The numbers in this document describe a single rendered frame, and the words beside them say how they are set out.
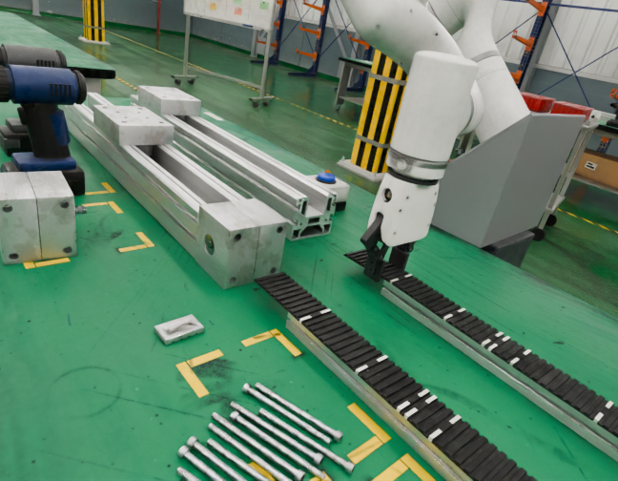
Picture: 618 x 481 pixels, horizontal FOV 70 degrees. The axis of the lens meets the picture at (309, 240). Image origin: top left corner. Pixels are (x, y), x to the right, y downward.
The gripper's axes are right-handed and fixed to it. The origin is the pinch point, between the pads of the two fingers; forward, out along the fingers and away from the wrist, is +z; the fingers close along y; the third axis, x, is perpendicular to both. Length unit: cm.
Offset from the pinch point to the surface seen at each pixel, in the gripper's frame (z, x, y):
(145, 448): 4.0, -10.0, -42.8
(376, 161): 67, 213, 254
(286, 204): -2.2, 20.9, -5.0
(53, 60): -16, 72, -30
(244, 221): -5.5, 11.0, -20.6
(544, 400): 2.8, -28.3, -2.0
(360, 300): 4.0, -1.6, -6.5
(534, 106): -8, 111, 288
